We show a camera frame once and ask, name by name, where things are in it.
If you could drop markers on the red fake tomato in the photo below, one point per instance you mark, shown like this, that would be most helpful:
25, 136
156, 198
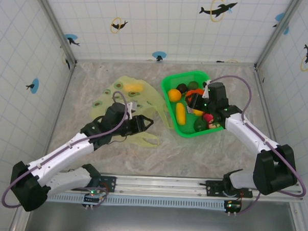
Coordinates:
193, 91

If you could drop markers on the short orange-yellow fake mango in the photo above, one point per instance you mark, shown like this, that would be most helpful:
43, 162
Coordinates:
198, 112

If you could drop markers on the red fake apple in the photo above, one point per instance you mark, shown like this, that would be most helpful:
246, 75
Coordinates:
208, 117

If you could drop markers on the yellow avocado-print plastic bag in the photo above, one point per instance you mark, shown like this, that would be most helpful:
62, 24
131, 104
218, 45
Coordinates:
108, 95

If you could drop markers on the dark green round fake avocado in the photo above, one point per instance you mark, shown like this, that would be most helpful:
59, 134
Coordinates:
200, 124

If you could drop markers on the green plastic basket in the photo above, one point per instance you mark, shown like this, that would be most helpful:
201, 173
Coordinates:
170, 83

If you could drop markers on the long yellow fake mango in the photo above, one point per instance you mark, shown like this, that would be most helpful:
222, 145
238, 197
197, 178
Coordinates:
133, 87
180, 114

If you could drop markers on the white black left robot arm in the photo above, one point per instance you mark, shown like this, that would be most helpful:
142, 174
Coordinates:
60, 152

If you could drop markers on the dark purple fake fruit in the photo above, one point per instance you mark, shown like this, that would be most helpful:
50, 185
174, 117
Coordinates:
182, 87

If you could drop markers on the fake orange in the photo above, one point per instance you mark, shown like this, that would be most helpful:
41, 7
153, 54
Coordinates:
174, 95

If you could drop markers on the small white tag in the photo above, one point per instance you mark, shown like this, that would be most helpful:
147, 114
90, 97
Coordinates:
189, 110

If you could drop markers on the aluminium base bar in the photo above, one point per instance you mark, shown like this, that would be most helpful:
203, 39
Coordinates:
59, 116
120, 59
265, 105

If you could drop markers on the dolphin blue disc sticker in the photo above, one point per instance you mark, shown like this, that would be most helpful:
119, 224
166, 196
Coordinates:
159, 55
279, 17
71, 39
33, 86

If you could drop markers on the small black circuit board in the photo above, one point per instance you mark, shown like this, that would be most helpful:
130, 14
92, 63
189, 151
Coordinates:
91, 198
232, 206

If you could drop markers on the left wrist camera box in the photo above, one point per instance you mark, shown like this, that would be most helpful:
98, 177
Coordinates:
132, 107

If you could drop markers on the aluminium mounting rail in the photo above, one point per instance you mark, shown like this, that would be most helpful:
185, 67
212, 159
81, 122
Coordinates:
153, 183

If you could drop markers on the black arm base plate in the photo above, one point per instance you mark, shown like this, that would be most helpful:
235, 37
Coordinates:
212, 188
110, 184

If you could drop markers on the aluminium corner post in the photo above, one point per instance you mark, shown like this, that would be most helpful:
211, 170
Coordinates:
55, 26
277, 34

